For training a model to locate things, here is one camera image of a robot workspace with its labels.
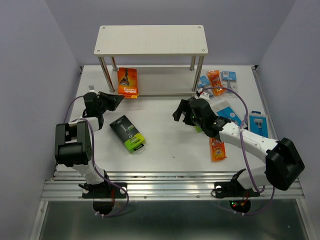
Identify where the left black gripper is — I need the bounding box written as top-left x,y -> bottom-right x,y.
96,91 -> 124,114

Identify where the black green razor box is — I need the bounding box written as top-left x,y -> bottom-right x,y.
194,126 -> 202,133
109,115 -> 146,154

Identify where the orange razor bag top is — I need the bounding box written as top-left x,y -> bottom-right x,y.
207,70 -> 226,97

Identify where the orange razor bag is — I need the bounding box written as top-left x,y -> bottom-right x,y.
207,70 -> 226,97
210,138 -> 227,162

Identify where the orange razor bag bottom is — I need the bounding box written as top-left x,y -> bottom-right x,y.
210,138 -> 227,162

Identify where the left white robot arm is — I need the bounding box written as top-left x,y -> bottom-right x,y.
54,91 -> 124,197

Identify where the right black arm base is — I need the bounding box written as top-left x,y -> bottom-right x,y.
210,168 -> 260,199

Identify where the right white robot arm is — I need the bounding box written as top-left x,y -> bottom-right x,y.
172,97 -> 305,195

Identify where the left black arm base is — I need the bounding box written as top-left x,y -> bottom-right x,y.
78,173 -> 126,199

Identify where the white two-tier shelf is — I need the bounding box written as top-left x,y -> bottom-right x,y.
94,25 -> 208,93

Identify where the blue blister razor pack left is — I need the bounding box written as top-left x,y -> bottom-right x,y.
197,75 -> 214,100

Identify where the blue blister razor pack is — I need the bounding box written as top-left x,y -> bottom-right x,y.
197,75 -> 214,100
221,71 -> 238,98

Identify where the blue razor pack middle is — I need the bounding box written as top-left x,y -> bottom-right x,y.
212,100 -> 243,127

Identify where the blue blister razor pack right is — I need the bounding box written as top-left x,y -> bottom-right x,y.
221,71 -> 238,98

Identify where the blue razor pack far right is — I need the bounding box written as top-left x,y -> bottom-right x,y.
247,111 -> 271,138

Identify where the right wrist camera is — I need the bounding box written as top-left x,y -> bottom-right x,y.
196,89 -> 210,101

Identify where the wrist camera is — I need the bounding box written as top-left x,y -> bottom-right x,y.
87,85 -> 96,93
196,89 -> 210,101

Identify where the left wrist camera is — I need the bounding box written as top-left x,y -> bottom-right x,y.
87,85 -> 96,93

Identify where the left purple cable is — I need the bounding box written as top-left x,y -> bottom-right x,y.
64,95 -> 130,218

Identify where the purple cable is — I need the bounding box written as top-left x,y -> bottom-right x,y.
64,95 -> 130,218
199,86 -> 276,216

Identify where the aluminium rail frame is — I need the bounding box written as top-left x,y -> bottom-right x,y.
41,65 -> 306,201

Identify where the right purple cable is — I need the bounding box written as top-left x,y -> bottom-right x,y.
199,86 -> 276,216

